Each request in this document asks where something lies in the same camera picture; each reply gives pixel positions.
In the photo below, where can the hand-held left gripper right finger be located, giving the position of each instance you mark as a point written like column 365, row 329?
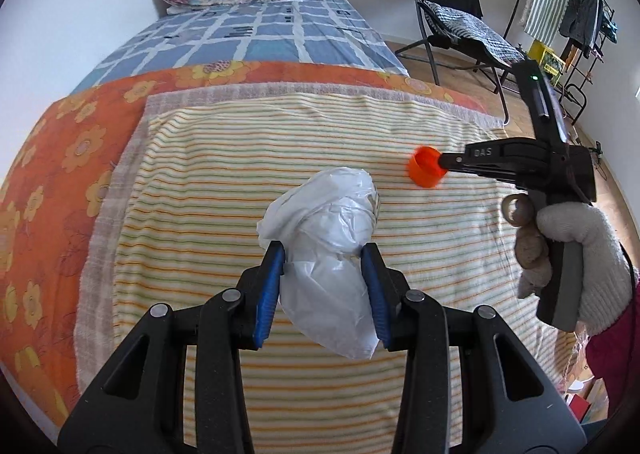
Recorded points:
column 374, row 284

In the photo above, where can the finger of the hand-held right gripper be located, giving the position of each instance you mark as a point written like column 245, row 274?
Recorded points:
column 500, row 159

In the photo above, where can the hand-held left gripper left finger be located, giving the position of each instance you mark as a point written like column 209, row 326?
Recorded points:
column 270, row 284

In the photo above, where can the white plastic bag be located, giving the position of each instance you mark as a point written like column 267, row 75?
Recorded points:
column 325, row 244

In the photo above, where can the orange plastic cup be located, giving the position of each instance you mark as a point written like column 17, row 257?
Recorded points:
column 425, row 169

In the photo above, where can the person's right forearm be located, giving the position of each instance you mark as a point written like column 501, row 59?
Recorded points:
column 617, row 359

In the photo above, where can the person's right hand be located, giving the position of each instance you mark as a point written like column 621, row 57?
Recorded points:
column 600, row 264

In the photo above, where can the yellow crate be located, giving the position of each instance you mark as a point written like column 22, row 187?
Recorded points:
column 542, row 54

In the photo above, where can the checked chair cushion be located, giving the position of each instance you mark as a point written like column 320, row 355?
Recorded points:
column 475, row 31

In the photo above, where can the striped yellow towel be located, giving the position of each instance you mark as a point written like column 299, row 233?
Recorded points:
column 225, row 159

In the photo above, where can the black drying rack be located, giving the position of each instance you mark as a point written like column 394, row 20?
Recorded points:
column 513, row 14

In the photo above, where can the hanging teal garment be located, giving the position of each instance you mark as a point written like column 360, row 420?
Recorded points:
column 610, row 29

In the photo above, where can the hanging dark jacket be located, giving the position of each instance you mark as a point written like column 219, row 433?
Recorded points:
column 582, row 14

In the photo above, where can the beige towel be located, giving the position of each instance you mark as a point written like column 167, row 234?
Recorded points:
column 102, row 244

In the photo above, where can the blue checked bed sheet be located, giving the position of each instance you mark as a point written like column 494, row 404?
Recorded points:
column 250, row 34

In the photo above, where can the orange floral sheet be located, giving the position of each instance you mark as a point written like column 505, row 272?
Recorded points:
column 50, row 159

